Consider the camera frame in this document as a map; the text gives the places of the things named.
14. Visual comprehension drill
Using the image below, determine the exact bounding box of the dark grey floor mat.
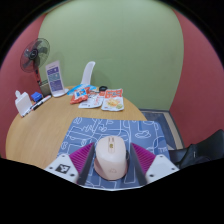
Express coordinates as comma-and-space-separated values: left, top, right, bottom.
139, 109, 184, 150

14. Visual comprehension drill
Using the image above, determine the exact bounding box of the dark mesh pen cup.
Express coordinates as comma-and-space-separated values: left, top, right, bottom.
39, 79, 52, 98

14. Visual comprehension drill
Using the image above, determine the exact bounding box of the pale pink computer mouse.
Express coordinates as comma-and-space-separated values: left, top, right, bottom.
93, 135, 129, 181

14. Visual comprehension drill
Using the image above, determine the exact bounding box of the yellow and orange snack packet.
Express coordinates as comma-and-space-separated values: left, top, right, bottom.
100, 88, 125, 112

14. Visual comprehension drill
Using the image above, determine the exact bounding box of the blue-grey patterned mouse pad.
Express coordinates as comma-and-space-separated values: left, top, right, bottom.
56, 116, 171, 191

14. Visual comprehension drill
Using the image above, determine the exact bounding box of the blue snack packet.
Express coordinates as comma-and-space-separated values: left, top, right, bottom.
67, 83, 98, 97

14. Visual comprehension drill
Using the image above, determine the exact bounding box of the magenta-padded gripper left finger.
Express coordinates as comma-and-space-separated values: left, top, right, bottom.
43, 142, 96, 186

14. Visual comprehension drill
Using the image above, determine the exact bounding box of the clear stand with blue leaflet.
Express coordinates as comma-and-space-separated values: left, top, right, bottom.
45, 59, 69, 98

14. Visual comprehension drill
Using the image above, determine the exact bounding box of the black chair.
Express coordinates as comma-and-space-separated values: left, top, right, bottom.
168, 129, 224, 169

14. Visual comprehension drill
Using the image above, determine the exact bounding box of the white plastic chair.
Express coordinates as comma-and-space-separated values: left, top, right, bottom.
80, 60, 96, 87

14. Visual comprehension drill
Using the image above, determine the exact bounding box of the white-bodied marker pen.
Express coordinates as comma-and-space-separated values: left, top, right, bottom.
20, 105, 36, 118

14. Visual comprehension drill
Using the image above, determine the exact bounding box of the black marker pen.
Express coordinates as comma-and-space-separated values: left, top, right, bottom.
33, 94, 53, 111

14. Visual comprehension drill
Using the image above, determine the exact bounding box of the white tissue box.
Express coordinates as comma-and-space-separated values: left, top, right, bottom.
14, 90, 34, 118

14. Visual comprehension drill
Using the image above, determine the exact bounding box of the small blue box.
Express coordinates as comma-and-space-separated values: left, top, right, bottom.
30, 91, 44, 103

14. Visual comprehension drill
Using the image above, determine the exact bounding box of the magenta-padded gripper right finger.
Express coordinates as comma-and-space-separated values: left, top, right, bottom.
128, 142, 181, 186

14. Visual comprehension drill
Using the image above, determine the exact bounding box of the black and red standing fan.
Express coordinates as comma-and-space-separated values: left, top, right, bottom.
19, 37, 51, 88

